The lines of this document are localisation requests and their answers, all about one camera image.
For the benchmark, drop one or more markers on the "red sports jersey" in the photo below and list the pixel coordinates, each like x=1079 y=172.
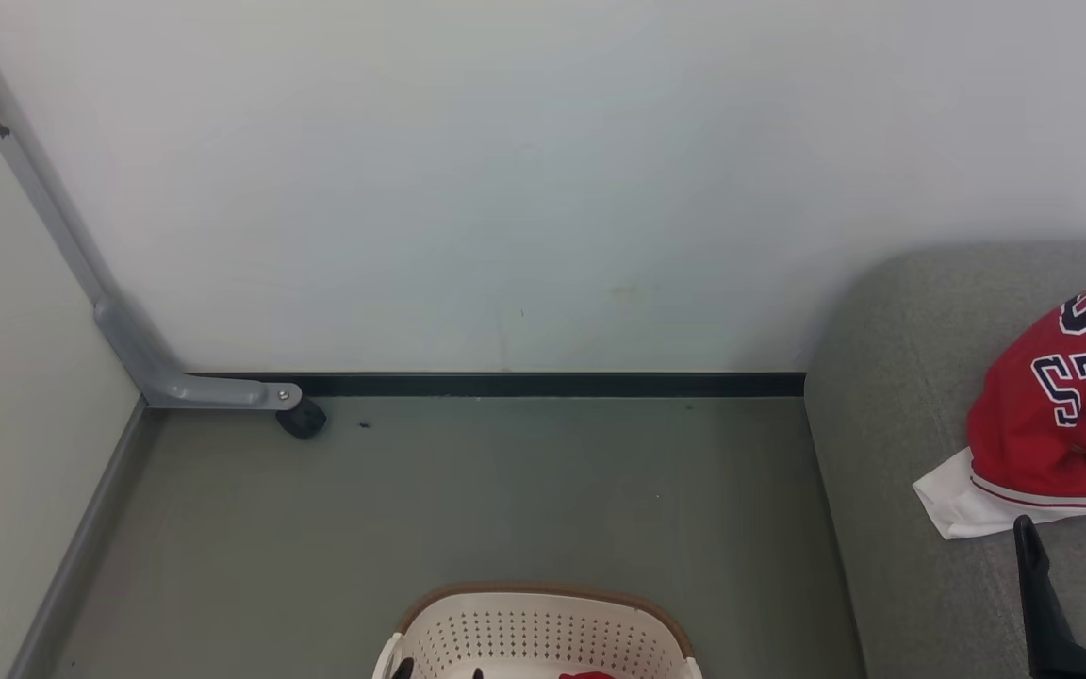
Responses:
x=1052 y=424

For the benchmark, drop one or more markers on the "small black caster wheel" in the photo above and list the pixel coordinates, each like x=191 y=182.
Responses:
x=303 y=420

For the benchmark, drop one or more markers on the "grey skirting board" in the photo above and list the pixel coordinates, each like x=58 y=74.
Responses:
x=81 y=547

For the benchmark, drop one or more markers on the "plain red garment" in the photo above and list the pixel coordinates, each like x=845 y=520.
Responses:
x=587 y=675

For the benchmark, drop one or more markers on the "white garment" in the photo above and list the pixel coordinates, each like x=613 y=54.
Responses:
x=958 y=505

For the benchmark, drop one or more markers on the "grey metal bent post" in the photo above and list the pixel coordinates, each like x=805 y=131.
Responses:
x=142 y=363

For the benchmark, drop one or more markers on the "cream perforated laundry basket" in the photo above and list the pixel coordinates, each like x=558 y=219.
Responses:
x=543 y=632

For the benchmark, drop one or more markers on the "grey fabric sofa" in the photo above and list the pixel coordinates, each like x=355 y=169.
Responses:
x=892 y=490

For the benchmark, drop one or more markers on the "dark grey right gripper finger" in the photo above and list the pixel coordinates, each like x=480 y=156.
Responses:
x=1043 y=604

